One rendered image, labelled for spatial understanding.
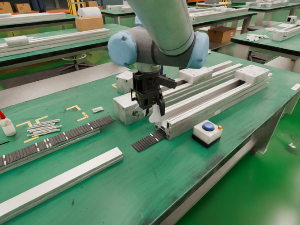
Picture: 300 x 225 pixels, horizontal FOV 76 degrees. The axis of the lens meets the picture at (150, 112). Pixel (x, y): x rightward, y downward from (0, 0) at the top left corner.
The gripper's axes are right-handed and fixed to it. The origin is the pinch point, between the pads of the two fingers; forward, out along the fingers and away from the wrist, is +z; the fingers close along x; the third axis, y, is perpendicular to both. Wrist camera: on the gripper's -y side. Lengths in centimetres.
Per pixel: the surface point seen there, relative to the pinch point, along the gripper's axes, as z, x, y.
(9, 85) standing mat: 86, -292, 47
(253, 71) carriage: -2, 1, -68
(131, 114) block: 4.8, -13.9, 1.6
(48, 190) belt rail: 6.8, 1.9, 39.8
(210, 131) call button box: 4.0, 15.3, -15.1
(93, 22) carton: 0, -215, -69
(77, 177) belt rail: 7.1, 2.1, 31.4
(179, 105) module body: 1.6, -2.4, -16.2
